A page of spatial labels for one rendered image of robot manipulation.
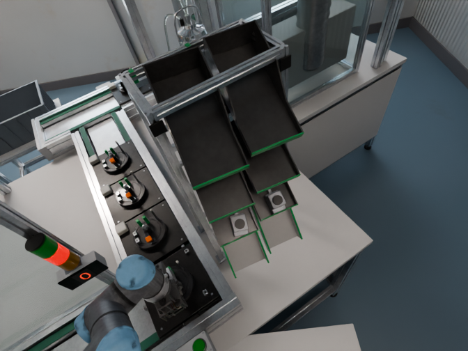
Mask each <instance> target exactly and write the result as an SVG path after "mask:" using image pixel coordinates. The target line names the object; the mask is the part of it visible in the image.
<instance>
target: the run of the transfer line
mask: <svg viewBox="0 0 468 351"><path fill-rule="evenodd" d="M144 97H145V98H146V99H147V101H148V102H149V103H150V105H151V106H152V107H153V106H155V105H156V104H157V101H156V99H155V96H154V94H153V91H150V92H148V93H146V94H144ZM125 115H127V117H128V118H129V120H130V121H131V120H133V119H135V118H137V117H139V116H140V115H139V113H138V111H137V109H136V107H135V106H134V104H133V102H132V101H129V102H127V103H125V104H122V105H121V107H120V106H119V104H118V103H117V101H116V99H115V97H114V96H113V94H112V92H111V91H110V89H109V87H108V86H105V87H102V88H100V89H98V90H96V91H93V92H92V93H89V94H87V95H85V96H83V97H80V98H78V99H76V100H74V101H71V102H69V103H67V104H65V105H63V106H61V107H59V108H56V109H54V110H52V111H50V112H47V113H45V114H43V115H41V116H39V117H36V118H34V119H32V120H31V123H32V126H33V132H34V136H35V139H36V145H37V149H38V151H39V152H40V153H41V154H42V155H43V156H44V157H45V158H46V159H48V160H49V161H51V160H53V159H55V158H57V157H58V156H60V155H62V154H64V153H66V152H68V151H70V150H72V149H74V148H76V147H75V144H74V140H78V138H80V137H81V138H82V139H83V138H84V137H88V138H89V139H90V140H91V139H93V138H95V137H97V136H99V135H101V134H103V133H105V132H107V131H109V130H111V129H113V128H115V127H116V124H115V123H116V122H117V121H119V120H120V118H121V117H124V116H125ZM91 141H92V140H91Z"/></svg>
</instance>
